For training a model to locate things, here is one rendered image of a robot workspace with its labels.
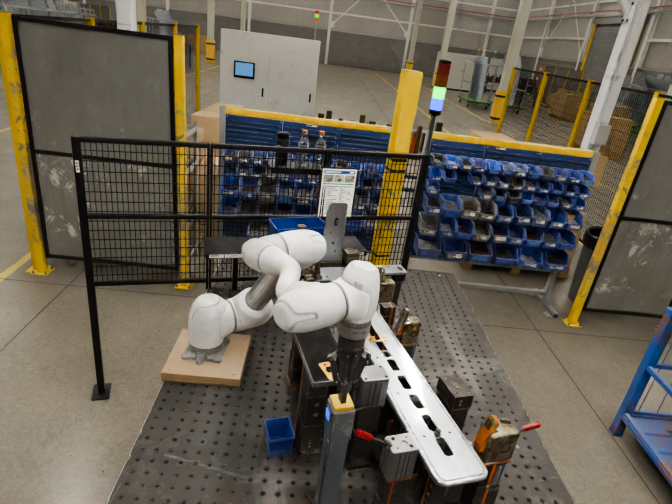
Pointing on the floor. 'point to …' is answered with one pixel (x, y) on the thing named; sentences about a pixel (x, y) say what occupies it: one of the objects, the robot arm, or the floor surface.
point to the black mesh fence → (212, 214)
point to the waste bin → (584, 259)
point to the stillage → (659, 441)
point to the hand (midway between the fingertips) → (343, 391)
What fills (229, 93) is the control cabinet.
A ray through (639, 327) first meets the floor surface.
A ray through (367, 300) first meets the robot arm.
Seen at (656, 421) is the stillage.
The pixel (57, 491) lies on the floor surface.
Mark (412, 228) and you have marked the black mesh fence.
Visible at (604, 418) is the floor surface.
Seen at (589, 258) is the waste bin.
